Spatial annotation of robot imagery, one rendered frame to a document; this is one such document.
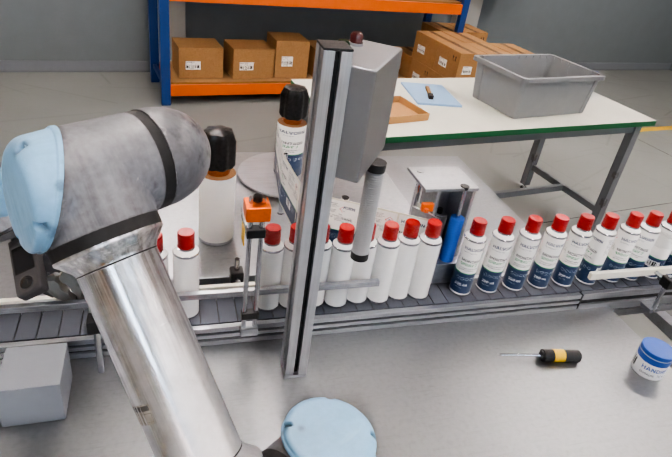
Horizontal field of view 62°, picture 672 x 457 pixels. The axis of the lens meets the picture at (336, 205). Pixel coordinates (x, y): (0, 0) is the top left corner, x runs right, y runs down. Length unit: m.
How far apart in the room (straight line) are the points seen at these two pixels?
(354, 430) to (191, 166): 0.37
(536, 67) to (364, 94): 2.65
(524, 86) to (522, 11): 4.32
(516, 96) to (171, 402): 2.52
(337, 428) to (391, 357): 0.56
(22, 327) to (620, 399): 1.24
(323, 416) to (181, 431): 0.19
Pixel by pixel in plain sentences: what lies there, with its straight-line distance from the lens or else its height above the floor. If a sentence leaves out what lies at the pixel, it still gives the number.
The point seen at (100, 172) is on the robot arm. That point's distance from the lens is 0.59.
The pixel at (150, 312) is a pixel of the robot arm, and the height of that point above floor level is 1.31.
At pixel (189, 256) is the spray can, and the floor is 1.04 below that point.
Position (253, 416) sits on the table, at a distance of 1.12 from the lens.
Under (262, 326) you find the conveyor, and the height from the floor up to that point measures 0.87.
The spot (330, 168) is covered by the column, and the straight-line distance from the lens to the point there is 0.89.
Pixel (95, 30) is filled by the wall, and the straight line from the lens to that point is 5.35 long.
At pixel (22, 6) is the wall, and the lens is 5.31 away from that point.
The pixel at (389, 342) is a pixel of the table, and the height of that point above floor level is 0.83.
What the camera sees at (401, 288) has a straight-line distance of 1.31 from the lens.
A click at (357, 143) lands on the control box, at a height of 1.36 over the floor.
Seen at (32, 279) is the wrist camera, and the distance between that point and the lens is 1.08.
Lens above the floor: 1.70
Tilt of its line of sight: 30 degrees down
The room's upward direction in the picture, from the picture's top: 9 degrees clockwise
